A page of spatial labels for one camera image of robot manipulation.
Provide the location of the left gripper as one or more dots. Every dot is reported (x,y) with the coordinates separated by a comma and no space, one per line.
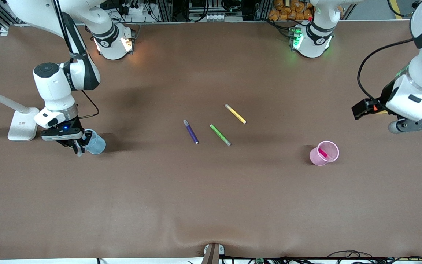
(384,97)

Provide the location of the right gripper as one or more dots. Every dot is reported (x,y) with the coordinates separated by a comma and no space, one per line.
(78,134)

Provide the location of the pink marker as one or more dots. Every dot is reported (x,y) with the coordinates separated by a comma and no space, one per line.
(324,153)

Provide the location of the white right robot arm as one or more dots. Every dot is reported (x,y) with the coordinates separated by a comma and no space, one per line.
(53,88)

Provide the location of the light blue cup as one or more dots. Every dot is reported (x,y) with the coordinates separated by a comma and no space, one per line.
(97,146)

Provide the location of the white desk lamp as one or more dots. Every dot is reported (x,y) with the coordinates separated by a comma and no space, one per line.
(24,126)

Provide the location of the pink cup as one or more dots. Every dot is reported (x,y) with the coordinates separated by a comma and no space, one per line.
(316,158)

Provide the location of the purple marker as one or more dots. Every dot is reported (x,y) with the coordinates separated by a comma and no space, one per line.
(191,132)

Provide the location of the orange snack bag pile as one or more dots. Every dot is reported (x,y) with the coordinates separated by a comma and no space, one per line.
(284,14)

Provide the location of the yellow marker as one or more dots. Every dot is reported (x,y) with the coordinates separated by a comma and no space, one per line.
(235,114)

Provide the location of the green marker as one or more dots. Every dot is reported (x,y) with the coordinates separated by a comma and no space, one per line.
(220,135)

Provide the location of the white power strip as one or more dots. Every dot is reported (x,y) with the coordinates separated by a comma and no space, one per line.
(137,10)

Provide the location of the white connector strip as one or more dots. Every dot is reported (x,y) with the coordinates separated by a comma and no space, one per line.
(218,17)

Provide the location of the metal table edge bracket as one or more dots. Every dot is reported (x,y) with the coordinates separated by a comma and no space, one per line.
(213,253)

